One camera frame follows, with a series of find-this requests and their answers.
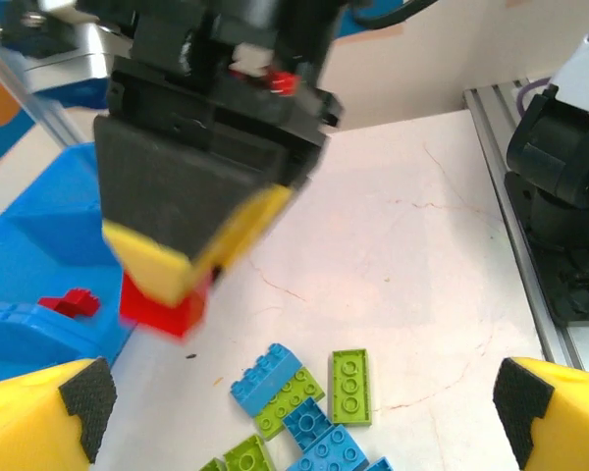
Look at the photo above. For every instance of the blue lego brick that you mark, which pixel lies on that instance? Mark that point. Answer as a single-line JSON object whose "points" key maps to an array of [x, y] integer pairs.
{"points": [[265, 382], [379, 466], [331, 451], [306, 424]]}

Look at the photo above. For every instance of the blue compartment bin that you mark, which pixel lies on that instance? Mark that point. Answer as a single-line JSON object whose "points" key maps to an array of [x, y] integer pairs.
{"points": [[39, 245]]}

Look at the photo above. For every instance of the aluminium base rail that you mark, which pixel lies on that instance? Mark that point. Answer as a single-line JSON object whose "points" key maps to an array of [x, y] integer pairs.
{"points": [[493, 142]]}

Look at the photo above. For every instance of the red lego brick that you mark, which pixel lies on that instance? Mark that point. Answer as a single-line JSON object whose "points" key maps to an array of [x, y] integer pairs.
{"points": [[172, 319], [73, 301]]}

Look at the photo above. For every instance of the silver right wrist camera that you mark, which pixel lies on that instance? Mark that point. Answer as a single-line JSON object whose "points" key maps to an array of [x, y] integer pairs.
{"points": [[78, 59]]}

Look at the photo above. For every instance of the green lego brick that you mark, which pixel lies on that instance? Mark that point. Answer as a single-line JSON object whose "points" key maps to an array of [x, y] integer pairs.
{"points": [[248, 458], [351, 387], [213, 466], [299, 390]]}

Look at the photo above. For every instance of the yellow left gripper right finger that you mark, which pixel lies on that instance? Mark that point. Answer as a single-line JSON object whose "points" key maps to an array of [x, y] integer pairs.
{"points": [[569, 422]]}

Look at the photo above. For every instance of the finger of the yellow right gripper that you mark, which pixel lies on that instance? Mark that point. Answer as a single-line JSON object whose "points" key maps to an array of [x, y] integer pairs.
{"points": [[149, 265], [245, 228]]}

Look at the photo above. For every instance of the aluminium frame post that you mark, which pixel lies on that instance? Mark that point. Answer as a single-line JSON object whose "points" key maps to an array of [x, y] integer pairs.
{"points": [[39, 105]]}

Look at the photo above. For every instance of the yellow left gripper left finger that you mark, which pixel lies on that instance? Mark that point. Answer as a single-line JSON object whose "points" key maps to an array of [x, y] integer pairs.
{"points": [[24, 427]]}

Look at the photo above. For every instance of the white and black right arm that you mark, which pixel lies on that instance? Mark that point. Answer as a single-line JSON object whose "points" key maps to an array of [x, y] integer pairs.
{"points": [[554, 152]]}

